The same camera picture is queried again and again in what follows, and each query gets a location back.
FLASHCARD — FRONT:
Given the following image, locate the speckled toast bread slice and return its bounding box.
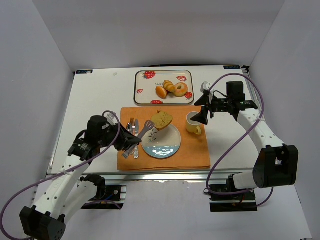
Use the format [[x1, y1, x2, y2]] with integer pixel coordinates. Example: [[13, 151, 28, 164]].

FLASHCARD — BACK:
[[151, 110, 173, 131]]

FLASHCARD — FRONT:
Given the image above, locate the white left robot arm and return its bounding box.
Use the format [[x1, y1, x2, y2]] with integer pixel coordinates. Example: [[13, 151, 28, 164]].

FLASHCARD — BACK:
[[19, 113, 141, 240]]

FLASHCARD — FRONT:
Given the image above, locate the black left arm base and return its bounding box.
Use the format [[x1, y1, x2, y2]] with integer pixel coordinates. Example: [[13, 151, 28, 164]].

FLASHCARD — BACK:
[[82, 184, 127, 210]]

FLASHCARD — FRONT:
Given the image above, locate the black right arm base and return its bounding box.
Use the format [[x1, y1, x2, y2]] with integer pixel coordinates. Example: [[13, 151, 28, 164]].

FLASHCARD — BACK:
[[203, 174, 258, 213]]

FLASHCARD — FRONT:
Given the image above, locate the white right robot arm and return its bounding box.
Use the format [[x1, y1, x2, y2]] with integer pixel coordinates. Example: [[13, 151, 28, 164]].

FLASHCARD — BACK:
[[192, 81, 299, 192]]

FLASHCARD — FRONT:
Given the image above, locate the striped croissant bread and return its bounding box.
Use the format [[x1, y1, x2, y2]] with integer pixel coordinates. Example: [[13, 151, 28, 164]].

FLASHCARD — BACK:
[[163, 80, 176, 93]]

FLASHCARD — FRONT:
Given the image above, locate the silver table knife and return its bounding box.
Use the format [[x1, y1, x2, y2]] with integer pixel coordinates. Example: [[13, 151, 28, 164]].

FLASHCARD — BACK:
[[133, 119, 140, 160]]

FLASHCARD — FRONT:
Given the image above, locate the yellow mug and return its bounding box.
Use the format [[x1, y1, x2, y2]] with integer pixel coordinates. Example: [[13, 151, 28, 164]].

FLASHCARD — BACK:
[[185, 111, 202, 135]]

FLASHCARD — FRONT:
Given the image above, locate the silver fork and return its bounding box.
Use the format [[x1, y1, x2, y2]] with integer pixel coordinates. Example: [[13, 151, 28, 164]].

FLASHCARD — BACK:
[[130, 117, 136, 135]]

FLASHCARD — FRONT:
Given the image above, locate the glazed bagel donut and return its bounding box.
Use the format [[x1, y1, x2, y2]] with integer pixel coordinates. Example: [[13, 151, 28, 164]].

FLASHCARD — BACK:
[[173, 82, 188, 97]]

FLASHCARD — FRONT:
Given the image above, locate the black corner label right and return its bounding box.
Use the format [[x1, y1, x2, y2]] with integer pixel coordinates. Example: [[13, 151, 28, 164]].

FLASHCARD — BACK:
[[223, 65, 241, 70]]

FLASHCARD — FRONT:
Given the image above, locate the black corner label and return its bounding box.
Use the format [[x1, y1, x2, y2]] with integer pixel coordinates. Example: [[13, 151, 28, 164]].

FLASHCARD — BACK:
[[223, 65, 241, 70], [75, 69, 93, 75]]

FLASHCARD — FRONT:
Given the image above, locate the white and blue plate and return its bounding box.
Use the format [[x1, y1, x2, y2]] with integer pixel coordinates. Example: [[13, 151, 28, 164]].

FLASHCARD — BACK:
[[141, 124, 182, 159]]

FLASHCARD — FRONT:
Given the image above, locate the orange cloth placemat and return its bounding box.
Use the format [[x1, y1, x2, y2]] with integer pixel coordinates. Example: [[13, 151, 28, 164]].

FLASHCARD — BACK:
[[117, 104, 211, 171]]

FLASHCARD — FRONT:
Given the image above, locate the orange oval bun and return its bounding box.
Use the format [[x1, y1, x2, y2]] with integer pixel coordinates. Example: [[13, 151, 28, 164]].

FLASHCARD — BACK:
[[155, 85, 168, 99]]

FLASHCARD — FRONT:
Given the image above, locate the strawberry pattern white tray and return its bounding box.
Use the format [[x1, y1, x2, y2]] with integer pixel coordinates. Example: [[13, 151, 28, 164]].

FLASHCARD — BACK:
[[133, 70, 194, 106]]

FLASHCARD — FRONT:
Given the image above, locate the black corner label left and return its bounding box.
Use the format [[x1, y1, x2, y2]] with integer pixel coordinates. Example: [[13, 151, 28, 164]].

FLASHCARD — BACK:
[[75, 69, 93, 75]]

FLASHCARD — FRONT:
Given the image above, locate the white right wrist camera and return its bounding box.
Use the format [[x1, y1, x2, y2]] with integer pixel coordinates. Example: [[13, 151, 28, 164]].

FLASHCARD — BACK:
[[200, 81, 212, 94]]

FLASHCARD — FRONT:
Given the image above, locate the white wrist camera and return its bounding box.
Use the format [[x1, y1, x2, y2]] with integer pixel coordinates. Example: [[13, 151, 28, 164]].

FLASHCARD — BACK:
[[200, 81, 212, 94], [106, 112, 117, 121]]

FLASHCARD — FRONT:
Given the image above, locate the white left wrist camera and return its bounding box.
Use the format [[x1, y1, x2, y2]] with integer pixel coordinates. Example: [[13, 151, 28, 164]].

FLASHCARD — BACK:
[[106, 112, 117, 121]]

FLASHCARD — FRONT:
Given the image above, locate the aluminium frame rail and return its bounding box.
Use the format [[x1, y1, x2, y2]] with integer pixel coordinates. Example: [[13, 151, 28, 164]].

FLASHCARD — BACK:
[[46, 168, 256, 185]]

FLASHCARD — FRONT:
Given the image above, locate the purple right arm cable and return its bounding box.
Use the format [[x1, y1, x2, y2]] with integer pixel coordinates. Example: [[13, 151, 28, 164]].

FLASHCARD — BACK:
[[203, 73, 274, 207]]

